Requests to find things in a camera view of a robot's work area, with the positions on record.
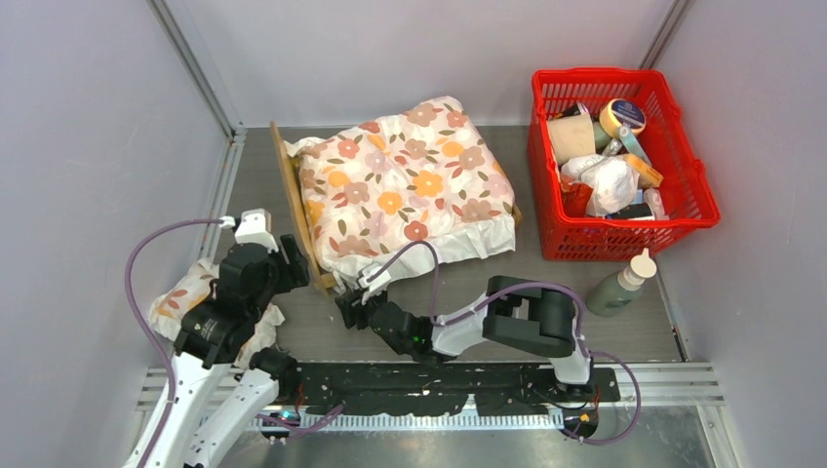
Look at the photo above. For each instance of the aluminium rail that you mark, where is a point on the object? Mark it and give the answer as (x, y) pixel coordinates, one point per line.
(658, 389)

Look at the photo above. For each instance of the wooden pet bed frame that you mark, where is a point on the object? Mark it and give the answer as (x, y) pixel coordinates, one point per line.
(297, 206)

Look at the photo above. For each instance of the yellow tape roll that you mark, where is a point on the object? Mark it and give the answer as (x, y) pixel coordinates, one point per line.
(621, 112)

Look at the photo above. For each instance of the red plastic basket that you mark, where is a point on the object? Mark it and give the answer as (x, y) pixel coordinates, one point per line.
(659, 217)

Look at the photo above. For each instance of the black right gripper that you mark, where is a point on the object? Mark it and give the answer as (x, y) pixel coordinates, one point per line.
(352, 306)

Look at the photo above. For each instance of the small floral pillow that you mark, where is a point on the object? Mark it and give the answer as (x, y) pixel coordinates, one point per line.
(167, 311)

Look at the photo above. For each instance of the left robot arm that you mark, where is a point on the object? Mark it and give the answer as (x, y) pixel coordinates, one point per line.
(210, 339)

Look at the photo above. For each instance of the white crumpled plastic bag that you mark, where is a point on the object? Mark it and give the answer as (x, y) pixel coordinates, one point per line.
(613, 184)

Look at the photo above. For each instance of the green bottle with beige cap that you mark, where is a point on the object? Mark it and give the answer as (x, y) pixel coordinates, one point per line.
(616, 291)

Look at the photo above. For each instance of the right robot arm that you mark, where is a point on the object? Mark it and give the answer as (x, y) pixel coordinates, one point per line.
(542, 319)

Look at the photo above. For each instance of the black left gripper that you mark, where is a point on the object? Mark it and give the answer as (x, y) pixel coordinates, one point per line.
(296, 270)

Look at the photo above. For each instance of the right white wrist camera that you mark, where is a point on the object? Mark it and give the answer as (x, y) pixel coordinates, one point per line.
(373, 279)

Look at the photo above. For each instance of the large floral cushion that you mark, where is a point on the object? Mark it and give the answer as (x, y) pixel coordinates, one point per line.
(407, 187)

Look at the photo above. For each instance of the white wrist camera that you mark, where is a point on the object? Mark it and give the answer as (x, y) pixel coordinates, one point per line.
(254, 227)
(373, 279)

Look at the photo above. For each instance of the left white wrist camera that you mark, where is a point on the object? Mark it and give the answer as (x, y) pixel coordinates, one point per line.
(254, 227)

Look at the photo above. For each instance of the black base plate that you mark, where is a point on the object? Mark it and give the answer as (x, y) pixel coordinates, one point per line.
(399, 389)

